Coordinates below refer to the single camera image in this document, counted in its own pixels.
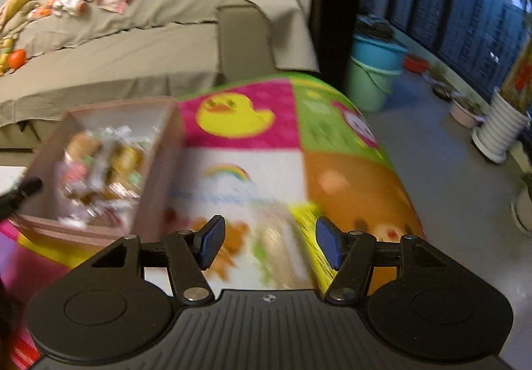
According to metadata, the packaged bread bun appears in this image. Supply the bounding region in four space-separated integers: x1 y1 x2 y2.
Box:
64 132 102 165

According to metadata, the teal plastic bucket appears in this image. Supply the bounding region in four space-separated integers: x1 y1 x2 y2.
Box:
352 34 408 71

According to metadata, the beige covered sofa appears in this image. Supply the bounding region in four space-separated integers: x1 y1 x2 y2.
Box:
1 0 318 150

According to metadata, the hawthorn lollipop red packet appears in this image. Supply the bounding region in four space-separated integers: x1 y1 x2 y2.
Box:
57 162 89 189

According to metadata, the pink flower pot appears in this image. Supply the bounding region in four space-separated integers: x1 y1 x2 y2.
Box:
450 99 484 129

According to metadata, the white ribbed plant pot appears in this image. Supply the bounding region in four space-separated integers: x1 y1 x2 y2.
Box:
471 88 531 164

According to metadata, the colourful cartoon play mat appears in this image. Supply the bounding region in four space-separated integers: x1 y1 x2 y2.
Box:
1 74 422 369

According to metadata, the pink cardboard gift box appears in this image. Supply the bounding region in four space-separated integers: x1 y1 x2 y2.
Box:
11 97 185 249

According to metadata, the packaged orange pastry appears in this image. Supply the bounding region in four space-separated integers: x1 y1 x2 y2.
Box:
110 145 144 176

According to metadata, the red plastic basin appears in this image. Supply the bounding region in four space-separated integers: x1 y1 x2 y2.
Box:
403 54 430 75

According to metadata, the orange toy ball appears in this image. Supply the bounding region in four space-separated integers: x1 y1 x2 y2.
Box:
8 49 27 71

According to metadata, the yellow cheese stick packet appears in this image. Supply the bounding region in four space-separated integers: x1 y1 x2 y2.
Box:
289 202 336 295

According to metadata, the green plastic bucket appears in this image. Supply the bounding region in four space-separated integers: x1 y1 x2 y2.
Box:
346 58 401 112

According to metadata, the packaged rice cracker bar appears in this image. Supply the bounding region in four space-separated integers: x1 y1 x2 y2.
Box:
252 202 314 290

